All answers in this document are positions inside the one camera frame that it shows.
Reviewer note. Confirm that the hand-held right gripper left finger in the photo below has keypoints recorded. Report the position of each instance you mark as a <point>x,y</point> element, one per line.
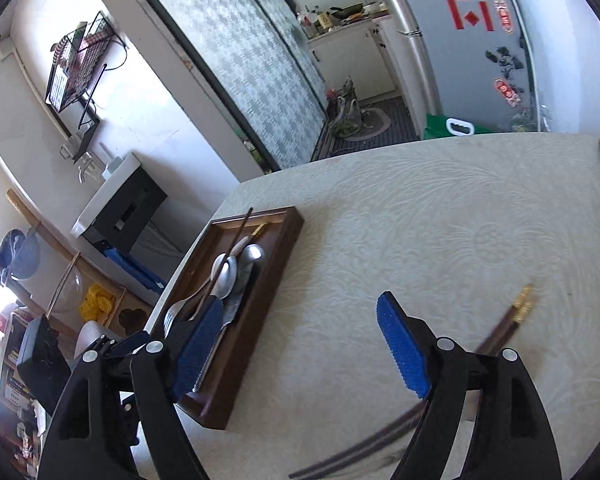
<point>200,345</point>

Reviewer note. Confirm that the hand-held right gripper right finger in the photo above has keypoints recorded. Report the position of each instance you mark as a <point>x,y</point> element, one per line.
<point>402,345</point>

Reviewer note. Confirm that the brown wooden tray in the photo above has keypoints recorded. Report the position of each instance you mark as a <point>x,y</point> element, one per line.
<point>272,270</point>

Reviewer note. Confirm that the dark wooden chopstick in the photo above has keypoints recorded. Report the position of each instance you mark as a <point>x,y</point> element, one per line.
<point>241,227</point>

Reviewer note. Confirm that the metal fork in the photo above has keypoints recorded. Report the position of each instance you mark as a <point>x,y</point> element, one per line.
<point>172,312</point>

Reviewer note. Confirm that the white chair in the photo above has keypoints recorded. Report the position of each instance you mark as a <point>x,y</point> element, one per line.
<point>92,337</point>

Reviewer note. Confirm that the yellow cloth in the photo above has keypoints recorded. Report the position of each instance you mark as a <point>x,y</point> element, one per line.
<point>97,302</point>

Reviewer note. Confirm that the black box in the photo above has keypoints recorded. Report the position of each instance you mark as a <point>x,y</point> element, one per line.
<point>42,355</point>

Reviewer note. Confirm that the white and black appliance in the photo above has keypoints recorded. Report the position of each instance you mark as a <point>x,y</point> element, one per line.
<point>125,205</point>

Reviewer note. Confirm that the wooden bookshelf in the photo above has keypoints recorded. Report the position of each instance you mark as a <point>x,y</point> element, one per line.
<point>15,400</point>

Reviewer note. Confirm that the grey round hat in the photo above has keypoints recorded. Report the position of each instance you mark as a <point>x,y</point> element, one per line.
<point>17,255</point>

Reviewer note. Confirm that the round floor mat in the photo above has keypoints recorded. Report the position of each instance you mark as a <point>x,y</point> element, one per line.
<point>377,120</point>

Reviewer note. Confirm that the bag of vegetables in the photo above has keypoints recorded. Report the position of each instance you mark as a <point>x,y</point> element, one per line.
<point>346,110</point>

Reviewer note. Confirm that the patterned sliding door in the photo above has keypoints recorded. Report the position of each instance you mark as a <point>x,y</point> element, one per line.
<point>250,60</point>

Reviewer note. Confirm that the white kitchen cabinet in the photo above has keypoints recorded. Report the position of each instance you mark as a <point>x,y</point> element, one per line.
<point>350,60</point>

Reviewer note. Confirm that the grey refrigerator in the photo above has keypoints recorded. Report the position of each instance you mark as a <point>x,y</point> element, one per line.
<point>460,60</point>

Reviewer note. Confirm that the red paper decoration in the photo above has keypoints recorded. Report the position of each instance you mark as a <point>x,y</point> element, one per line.
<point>470,12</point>

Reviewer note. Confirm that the black wok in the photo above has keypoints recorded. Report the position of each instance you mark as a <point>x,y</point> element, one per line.
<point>347,10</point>

